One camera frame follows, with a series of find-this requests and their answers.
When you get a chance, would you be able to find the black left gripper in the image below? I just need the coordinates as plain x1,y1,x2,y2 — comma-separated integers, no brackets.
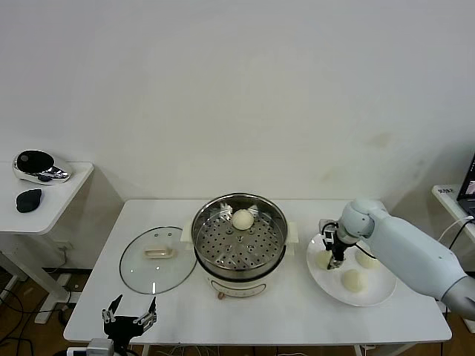
101,294,158,348

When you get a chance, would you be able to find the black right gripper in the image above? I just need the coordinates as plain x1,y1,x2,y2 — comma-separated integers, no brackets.
327,240,348,271

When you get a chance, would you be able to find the white steamed baozi bun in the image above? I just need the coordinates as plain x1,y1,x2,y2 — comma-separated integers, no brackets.
314,251,333,271
355,248,381,271
232,208,255,231
341,269,367,294

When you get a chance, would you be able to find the round glass pot lid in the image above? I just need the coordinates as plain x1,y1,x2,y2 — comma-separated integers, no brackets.
119,226,199,296

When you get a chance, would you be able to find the perforated steel steamer basket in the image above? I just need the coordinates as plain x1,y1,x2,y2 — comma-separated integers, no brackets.
191,191,289,281

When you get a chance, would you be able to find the white round plate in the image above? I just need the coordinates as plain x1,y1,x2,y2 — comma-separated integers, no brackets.
306,227,398,308

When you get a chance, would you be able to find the cream electric cooking pot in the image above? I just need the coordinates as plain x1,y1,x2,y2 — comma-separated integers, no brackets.
180,218,301,300

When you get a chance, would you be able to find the white side table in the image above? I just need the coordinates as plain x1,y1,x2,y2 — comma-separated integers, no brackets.
0,161,96,326

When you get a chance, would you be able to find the white desk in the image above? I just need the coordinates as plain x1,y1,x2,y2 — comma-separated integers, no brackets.
431,184,475,316

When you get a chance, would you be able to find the black lumpy object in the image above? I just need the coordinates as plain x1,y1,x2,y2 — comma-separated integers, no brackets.
15,188,44,214

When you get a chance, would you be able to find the chrome and black kitchen scale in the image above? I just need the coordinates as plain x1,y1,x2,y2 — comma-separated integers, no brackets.
13,149,72,185

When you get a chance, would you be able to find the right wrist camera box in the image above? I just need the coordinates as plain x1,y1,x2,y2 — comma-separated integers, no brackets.
318,218,341,245

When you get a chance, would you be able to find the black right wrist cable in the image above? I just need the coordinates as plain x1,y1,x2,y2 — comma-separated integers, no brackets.
348,240,376,260

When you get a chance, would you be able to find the white wire bundle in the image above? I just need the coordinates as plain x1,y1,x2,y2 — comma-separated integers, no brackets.
154,344,223,356

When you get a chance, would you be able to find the white cable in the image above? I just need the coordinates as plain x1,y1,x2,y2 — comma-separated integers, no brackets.
437,217,475,242

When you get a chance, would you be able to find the black cable with adapter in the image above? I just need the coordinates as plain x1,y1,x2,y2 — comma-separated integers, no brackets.
448,220,472,250

